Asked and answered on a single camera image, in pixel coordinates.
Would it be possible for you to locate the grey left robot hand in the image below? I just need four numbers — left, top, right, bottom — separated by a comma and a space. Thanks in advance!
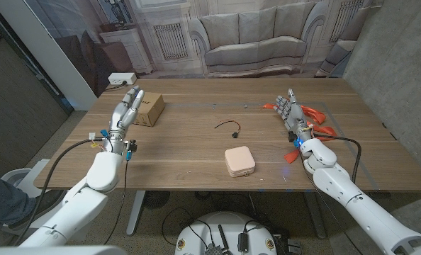
107, 86, 145, 154

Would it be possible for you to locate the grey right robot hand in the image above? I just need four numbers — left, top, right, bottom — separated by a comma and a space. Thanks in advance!
273, 89, 315, 142

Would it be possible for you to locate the brown cardboard box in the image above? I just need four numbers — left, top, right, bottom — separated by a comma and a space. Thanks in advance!
132, 91, 166, 128

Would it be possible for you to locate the pink jewelry box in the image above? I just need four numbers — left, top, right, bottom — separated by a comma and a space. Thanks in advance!
224, 145, 257, 178

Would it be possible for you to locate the white power strip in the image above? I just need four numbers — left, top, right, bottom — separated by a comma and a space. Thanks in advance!
108, 72, 137, 86

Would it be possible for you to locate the black round floor fan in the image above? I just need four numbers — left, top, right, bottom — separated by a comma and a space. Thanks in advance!
142, 191, 171, 210

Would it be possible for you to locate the white table leg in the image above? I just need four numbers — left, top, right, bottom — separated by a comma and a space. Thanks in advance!
126, 191, 147, 237
304, 193, 327, 240

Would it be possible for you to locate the printed living room backdrop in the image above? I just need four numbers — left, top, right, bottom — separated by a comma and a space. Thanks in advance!
22, 0, 385, 79

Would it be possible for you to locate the white floor base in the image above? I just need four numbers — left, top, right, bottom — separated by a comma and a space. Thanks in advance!
1, 159, 91, 245

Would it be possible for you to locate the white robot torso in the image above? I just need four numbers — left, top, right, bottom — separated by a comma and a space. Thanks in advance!
174, 211, 278, 255

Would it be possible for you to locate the black dongle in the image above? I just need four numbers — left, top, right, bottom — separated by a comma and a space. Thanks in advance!
237, 232, 249, 253

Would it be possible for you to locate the black antenna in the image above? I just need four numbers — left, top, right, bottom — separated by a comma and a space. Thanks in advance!
217, 225, 230, 254

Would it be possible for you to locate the person in blue jeans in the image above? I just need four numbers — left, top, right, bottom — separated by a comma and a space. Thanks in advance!
0, 159, 66, 242

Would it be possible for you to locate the white robot head edge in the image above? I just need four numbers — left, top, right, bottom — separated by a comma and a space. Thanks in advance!
0, 245, 128, 255

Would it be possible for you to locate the orange fabric strap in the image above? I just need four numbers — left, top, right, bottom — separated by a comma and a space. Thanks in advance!
262, 103, 337, 164

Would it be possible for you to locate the black power strip cord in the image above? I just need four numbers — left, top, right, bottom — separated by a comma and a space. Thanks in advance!
103, 81, 128, 92

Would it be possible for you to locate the red black charging cable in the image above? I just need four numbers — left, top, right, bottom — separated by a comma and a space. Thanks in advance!
214, 119, 242, 139

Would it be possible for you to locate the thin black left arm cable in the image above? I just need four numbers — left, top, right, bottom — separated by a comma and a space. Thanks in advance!
103, 159, 130, 245

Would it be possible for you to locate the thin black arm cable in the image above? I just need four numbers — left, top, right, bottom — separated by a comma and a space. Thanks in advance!
302, 155, 355, 247
103, 159, 130, 245

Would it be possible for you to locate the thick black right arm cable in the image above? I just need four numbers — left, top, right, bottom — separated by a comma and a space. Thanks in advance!
313, 133, 362, 183

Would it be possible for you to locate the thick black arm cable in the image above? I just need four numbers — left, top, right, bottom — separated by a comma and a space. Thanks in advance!
313, 133, 362, 183
13, 137, 106, 247

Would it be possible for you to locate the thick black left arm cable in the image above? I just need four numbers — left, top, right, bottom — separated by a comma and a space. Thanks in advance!
13, 137, 106, 247

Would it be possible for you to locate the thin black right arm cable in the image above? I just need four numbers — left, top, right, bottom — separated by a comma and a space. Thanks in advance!
302, 155, 355, 247

